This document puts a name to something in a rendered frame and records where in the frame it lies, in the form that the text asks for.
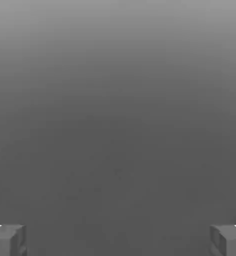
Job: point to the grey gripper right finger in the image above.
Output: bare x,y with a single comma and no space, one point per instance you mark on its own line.
231,242

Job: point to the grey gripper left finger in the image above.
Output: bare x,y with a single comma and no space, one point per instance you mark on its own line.
6,241

